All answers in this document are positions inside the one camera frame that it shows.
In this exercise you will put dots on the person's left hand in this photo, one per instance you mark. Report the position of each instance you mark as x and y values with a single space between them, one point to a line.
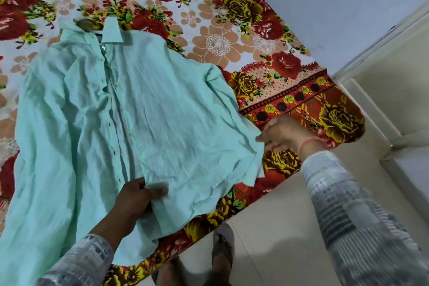
132 200

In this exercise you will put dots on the mint green button shirt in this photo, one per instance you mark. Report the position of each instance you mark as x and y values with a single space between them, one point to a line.
100 111

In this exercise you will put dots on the person's right forearm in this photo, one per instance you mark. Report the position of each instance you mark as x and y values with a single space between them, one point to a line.
352 222

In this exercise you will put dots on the person's left thumb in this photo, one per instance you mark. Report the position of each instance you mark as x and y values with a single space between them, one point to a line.
157 193

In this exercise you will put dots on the person's foot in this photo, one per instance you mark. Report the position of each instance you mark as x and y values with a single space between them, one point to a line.
167 272
222 262

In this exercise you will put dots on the dark clothes hanger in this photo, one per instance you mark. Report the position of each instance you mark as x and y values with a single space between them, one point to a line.
85 24

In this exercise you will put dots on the person's right fingers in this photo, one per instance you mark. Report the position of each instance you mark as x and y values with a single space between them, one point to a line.
269 136

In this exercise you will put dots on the person's right foot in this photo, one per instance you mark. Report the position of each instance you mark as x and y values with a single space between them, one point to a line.
222 262

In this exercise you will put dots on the person's left foot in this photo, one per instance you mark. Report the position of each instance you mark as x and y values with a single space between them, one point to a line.
167 272

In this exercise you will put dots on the white door frame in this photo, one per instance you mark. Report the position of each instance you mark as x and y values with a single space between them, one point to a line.
385 94

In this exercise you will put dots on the person's left forearm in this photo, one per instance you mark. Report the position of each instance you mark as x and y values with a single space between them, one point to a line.
83 255

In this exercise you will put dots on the pink thread wristband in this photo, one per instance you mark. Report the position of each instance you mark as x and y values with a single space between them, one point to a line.
306 143

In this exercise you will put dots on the person's right hand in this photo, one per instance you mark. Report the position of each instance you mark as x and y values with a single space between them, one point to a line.
290 131

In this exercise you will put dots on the grey sandal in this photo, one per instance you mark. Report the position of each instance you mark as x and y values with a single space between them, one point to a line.
224 245

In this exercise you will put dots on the floral red bedsheet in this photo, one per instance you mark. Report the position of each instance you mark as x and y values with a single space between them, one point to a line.
218 27

